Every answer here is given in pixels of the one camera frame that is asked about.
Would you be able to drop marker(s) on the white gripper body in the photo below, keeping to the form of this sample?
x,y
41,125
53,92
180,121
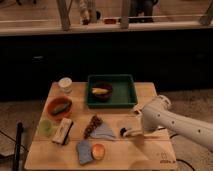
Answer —
x,y
134,133

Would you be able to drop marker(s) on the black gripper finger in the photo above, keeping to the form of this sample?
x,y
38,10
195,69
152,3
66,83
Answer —
x,y
123,132

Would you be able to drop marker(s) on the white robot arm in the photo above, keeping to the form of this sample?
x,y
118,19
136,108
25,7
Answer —
x,y
156,113

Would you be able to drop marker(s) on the wooden brush block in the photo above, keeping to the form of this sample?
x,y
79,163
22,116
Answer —
x,y
62,131

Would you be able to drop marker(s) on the grey folded cloth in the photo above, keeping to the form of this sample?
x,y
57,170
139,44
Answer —
x,y
103,132

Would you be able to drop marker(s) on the orange bread roll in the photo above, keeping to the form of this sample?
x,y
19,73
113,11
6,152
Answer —
x,y
98,151

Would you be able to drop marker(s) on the blue sponge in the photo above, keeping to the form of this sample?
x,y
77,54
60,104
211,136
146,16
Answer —
x,y
84,152

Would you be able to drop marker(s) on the dark brown bowl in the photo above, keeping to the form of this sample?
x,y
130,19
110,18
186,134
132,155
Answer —
x,y
103,97

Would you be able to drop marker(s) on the green plastic tray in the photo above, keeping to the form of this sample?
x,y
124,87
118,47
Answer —
x,y
122,93

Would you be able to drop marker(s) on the yellow corn cob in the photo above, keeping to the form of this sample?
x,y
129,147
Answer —
x,y
99,91

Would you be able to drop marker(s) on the dark green pickle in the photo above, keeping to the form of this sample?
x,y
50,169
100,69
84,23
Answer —
x,y
60,108

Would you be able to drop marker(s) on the orange bowl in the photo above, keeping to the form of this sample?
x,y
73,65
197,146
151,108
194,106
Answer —
x,y
56,101

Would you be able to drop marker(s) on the white cup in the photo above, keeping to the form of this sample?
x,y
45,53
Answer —
x,y
65,84

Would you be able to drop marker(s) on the green cup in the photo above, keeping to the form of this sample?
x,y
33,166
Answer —
x,y
45,128

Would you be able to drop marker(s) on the black pole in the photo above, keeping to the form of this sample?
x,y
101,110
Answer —
x,y
16,158

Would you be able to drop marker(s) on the wooden handled brush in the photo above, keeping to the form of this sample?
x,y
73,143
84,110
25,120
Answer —
x,y
137,109

